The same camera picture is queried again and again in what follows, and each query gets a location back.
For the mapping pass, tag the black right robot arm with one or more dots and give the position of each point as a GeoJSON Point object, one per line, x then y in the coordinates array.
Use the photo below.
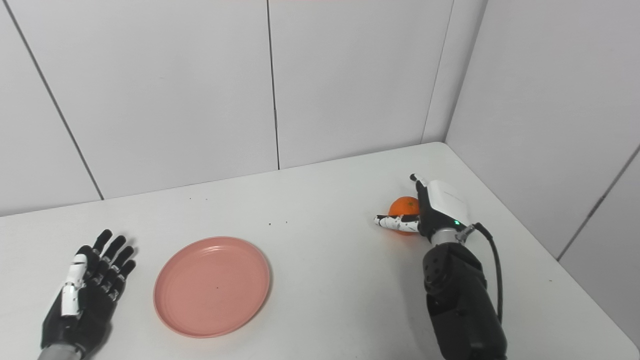
{"type": "Point", "coordinates": [460, 300]}

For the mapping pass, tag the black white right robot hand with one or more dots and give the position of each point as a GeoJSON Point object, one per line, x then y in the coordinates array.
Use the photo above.
{"type": "Point", "coordinates": [445, 205]}

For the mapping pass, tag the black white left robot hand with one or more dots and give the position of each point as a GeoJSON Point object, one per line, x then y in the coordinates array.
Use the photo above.
{"type": "Point", "coordinates": [87, 310]}

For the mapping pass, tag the pink round plate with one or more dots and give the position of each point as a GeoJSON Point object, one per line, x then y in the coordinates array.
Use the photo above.
{"type": "Point", "coordinates": [212, 287]}

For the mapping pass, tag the orange fruit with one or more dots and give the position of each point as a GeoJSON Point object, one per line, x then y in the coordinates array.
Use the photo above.
{"type": "Point", "coordinates": [404, 206]}

